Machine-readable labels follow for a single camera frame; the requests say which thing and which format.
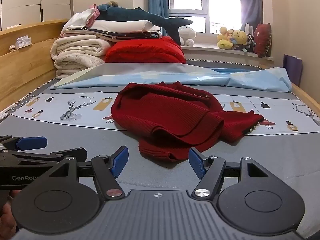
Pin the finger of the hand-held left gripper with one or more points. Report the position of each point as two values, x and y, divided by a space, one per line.
72 152
32 143

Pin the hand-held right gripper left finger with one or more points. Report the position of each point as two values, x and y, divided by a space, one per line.
120 162

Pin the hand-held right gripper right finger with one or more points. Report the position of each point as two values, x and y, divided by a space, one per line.
197 164

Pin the dark red knit sweater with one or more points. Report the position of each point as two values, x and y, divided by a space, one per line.
162 115

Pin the person's left hand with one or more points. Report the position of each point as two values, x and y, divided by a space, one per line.
6 217

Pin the deer printed bed sheet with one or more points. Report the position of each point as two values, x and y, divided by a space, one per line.
75 110

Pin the grey mattress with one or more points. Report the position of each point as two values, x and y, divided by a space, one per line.
280 155

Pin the cream folded blanket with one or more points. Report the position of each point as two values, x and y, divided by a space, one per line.
75 52

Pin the light blue sheet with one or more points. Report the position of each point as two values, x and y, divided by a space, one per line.
250 78

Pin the tissue packet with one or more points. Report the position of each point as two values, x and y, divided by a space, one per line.
23 42

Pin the window sill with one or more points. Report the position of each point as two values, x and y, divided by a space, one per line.
207 51

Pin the red folded blanket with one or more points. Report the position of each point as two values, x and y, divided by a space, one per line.
145 50

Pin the dark patterned folded blanket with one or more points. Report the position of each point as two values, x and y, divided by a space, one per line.
130 35

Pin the yellow duck plush toy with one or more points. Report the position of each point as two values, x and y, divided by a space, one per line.
223 40

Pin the white plush toy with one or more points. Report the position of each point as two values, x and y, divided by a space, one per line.
187 35

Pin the striped plush toy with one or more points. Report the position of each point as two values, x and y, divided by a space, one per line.
249 43

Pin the round yellow plush toy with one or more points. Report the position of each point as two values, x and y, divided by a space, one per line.
240 38

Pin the purple bag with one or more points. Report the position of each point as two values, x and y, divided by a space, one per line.
292 67

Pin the white folded blanket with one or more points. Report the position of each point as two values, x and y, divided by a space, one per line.
125 26

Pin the dark red cushion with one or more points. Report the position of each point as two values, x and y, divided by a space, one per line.
262 40

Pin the pink cloth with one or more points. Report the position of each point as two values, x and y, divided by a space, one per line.
93 11

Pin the white wardrobe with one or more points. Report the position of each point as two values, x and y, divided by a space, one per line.
30 0

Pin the blue shark plush toy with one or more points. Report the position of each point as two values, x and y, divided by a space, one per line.
130 15

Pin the window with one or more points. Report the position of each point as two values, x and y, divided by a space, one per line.
200 2

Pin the blue curtain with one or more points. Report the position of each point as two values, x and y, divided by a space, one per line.
157 0

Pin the purple curtain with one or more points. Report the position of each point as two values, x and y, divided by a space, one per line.
251 2

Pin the wooden bed frame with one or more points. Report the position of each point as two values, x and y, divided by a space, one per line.
25 65

